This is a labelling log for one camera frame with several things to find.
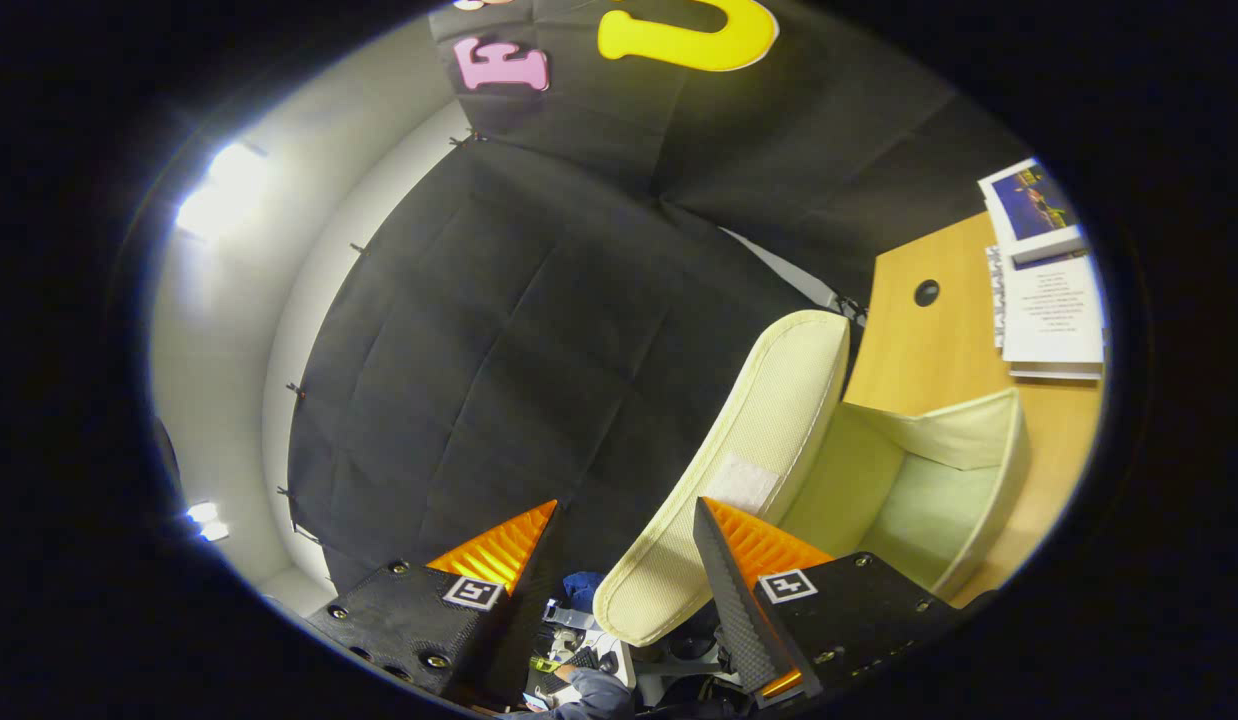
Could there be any white office desk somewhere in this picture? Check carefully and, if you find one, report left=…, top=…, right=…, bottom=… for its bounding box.
left=524, top=598, right=640, bottom=703

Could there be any blue cloth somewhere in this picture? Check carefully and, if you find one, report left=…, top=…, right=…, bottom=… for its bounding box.
left=563, top=571, right=606, bottom=613

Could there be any black white patterned book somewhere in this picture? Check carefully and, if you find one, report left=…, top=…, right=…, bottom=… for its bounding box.
left=985, top=244, right=1006, bottom=349

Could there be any small ceiling light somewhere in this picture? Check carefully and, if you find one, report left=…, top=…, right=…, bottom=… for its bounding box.
left=184, top=500, right=231, bottom=543

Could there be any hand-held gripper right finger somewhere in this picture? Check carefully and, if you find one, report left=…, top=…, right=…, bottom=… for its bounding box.
left=692, top=496, right=968, bottom=709

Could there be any blue picture cover book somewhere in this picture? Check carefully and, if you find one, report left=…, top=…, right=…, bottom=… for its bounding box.
left=978, top=157, right=1087, bottom=264

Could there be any black computer keyboard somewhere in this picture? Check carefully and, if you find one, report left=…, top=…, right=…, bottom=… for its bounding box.
left=537, top=647, right=602, bottom=697

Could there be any cream fabric storage box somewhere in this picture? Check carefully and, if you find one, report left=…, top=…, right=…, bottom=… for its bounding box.
left=593, top=309, right=1032, bottom=648

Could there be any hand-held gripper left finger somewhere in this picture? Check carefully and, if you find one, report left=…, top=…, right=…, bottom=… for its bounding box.
left=304, top=499, right=570, bottom=711

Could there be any white text cover book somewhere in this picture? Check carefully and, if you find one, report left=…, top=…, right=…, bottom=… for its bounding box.
left=999, top=252, right=1107, bottom=367

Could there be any bright ceiling light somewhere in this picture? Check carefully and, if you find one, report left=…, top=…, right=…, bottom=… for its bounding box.
left=174, top=140, right=272, bottom=241

